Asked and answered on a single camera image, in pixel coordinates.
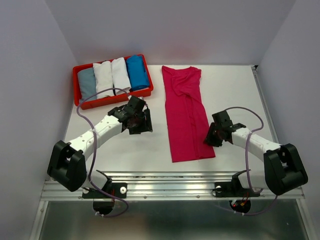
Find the pink t-shirt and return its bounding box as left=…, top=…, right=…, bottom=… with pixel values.
left=161, top=66, right=216, bottom=163

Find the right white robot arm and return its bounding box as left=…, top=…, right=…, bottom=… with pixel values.
left=204, top=110, right=309, bottom=198

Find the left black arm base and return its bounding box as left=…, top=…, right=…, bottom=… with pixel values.
left=81, top=170, right=128, bottom=199

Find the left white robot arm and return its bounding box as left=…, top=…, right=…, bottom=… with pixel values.
left=47, top=96, right=153, bottom=197

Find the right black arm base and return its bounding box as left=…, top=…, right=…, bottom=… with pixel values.
left=211, top=170, right=260, bottom=198

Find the blue rolled t-shirt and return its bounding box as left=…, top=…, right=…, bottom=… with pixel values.
left=126, top=55, right=150, bottom=92

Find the white textured rolled t-shirt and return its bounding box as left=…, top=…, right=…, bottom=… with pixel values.
left=93, top=61, right=114, bottom=99

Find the grey rolled t-shirt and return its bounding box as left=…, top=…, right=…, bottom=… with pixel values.
left=77, top=67, right=97, bottom=103

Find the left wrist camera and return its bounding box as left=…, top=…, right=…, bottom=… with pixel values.
left=138, top=96, right=146, bottom=103

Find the aluminium mounting rail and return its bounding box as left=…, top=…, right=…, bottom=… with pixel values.
left=40, top=171, right=305, bottom=202

